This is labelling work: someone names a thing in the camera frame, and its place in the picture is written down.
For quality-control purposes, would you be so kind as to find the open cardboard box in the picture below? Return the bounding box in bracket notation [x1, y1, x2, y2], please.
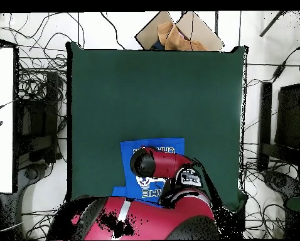
[134, 11, 225, 52]

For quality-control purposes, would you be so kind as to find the brown cloth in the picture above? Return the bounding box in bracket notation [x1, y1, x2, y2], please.
[157, 21, 208, 51]

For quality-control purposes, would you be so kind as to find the black rod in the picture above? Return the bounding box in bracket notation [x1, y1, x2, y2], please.
[259, 11, 286, 38]

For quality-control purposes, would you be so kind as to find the black chair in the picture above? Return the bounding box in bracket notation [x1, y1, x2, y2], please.
[257, 81, 300, 166]

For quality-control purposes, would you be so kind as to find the dark green table cloth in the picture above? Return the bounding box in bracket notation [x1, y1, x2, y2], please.
[65, 41, 249, 212]

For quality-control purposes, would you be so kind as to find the blue printed t-shirt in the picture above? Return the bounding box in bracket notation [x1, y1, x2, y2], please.
[111, 137, 186, 208]

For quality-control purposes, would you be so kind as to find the white side table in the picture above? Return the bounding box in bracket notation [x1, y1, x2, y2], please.
[0, 46, 15, 194]

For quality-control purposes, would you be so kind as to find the black power adapter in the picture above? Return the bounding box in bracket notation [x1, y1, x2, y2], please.
[272, 63, 287, 82]

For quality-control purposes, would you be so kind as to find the black cable tangle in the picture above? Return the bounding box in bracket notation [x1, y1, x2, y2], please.
[16, 60, 68, 106]

